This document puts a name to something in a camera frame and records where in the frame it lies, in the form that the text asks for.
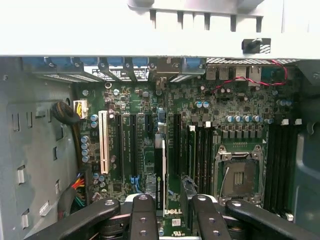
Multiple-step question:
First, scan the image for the black sleeved power cable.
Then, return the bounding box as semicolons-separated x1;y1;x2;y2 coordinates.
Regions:
51;101;87;176

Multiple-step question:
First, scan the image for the black expansion slot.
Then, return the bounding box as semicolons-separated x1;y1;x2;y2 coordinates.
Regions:
174;113;183;176
129;113;139;176
114;112;125;176

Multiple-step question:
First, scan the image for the coloured wire bundle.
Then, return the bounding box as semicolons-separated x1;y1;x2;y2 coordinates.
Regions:
58;172;89;219

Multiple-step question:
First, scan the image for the socket locking lever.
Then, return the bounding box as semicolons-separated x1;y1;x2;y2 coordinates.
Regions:
219;166;231;201

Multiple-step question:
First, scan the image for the open black PC case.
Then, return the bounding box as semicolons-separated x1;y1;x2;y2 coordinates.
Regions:
0;0;320;240

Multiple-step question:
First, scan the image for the grey plastic parts rack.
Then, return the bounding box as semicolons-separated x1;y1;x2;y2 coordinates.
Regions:
126;0;265;33

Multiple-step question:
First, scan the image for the white power connector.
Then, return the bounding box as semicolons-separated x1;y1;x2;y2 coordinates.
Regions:
73;99;89;119

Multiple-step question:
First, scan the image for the red black twisted wire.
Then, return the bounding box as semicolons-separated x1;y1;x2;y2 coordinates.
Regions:
211;59;289;95

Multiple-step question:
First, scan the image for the CPU socket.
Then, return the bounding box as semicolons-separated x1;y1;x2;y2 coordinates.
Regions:
214;143;266;203

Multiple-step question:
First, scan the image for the green Dell motherboard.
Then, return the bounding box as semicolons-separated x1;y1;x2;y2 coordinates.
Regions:
72;82;301;240

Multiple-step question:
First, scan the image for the white expansion slot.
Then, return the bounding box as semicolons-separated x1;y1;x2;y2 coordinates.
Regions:
98;109;110;175

